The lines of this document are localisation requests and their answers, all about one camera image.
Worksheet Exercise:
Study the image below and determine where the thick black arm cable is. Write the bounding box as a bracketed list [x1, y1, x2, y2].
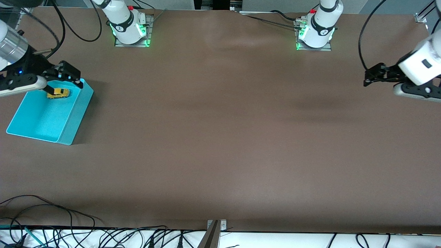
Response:
[358, 0, 386, 71]
[52, 0, 103, 42]

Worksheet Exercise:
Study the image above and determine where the yellow toy beetle car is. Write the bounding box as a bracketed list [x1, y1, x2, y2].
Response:
[47, 89, 70, 100]

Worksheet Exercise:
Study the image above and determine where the black curved base cable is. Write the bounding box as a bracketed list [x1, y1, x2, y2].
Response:
[129, 0, 154, 10]
[270, 10, 298, 20]

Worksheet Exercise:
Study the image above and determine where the white ledge board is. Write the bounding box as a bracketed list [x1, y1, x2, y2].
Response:
[0, 226, 441, 248]

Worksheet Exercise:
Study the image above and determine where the thin black table cable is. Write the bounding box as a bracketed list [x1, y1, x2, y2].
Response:
[246, 14, 304, 31]

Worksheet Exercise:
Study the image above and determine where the black looped cable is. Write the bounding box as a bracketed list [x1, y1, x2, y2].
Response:
[10, 204, 74, 243]

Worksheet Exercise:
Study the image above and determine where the thin dark looped cable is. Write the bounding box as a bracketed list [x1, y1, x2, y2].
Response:
[0, 195, 104, 228]

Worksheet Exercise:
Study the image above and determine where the aluminium frame bracket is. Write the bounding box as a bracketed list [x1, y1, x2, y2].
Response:
[0, 7, 31, 30]
[414, 0, 435, 24]

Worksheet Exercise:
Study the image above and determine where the small metal clamp bracket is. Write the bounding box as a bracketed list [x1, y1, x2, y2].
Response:
[207, 219, 227, 232]

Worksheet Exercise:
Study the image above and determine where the teal cable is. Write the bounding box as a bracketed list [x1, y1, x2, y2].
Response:
[24, 227, 45, 246]

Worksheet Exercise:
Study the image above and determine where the teal plastic bin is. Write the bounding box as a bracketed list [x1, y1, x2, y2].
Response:
[6, 77, 94, 146]

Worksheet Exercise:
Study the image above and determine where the black object behind table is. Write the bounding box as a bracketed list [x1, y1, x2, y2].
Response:
[194, 0, 243, 11]

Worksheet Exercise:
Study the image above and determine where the grey metal bar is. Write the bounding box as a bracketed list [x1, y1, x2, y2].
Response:
[197, 220, 220, 248]

